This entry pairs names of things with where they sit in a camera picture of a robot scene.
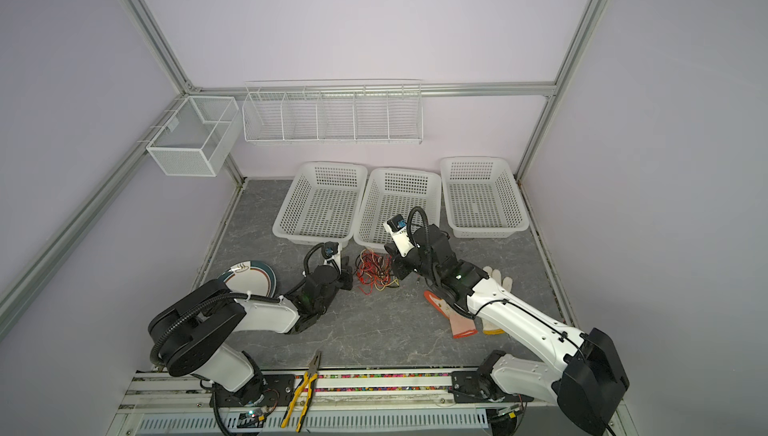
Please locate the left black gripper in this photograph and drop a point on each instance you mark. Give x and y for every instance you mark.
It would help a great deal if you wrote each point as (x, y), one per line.
(346, 276)

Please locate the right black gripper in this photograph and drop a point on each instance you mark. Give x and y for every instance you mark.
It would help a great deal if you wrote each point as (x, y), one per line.
(401, 270)

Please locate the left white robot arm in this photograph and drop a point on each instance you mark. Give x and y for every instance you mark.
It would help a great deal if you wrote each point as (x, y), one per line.
(189, 337)

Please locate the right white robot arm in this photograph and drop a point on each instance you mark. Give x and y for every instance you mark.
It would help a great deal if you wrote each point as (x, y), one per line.
(580, 372)

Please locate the green rimmed white plate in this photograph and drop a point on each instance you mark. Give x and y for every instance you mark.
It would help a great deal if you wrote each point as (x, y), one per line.
(252, 276)

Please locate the middle white plastic basket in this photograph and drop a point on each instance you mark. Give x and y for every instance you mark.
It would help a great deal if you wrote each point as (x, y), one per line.
(392, 191)

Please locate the white plastic basket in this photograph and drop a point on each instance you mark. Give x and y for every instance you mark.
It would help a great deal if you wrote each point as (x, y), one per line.
(392, 191)
(482, 198)
(321, 203)

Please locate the orange coated work glove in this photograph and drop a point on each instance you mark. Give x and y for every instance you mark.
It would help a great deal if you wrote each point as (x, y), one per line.
(461, 326)

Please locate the left white plastic basket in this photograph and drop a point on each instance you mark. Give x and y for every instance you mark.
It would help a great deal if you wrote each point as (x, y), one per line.
(321, 203)

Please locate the white yellow-cuffed work glove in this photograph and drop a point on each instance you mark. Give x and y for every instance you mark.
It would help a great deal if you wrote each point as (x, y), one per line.
(489, 328)

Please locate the right white plastic basket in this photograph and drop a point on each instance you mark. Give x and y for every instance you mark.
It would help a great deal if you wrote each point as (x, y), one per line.
(482, 198)

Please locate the white mesh box basket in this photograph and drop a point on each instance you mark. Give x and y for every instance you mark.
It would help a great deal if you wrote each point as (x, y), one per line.
(198, 136)

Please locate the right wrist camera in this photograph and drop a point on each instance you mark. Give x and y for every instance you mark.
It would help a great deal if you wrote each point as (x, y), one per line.
(397, 229)

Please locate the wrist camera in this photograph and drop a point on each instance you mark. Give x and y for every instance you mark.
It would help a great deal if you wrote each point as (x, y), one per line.
(331, 254)
(397, 229)

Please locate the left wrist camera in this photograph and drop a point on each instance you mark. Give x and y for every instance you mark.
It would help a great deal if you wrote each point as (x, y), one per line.
(331, 254)

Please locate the yellow handled pliers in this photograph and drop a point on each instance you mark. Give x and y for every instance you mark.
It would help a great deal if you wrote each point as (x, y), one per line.
(304, 389)

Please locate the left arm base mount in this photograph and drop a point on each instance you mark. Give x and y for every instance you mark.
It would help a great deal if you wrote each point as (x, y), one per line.
(271, 390)

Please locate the aluminium front rail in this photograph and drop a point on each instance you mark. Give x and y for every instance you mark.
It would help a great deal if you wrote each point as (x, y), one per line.
(347, 389)

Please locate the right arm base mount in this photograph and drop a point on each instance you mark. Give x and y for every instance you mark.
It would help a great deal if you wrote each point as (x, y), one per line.
(474, 387)

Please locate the long white wire shelf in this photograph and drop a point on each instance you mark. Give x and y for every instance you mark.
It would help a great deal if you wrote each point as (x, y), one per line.
(333, 111)

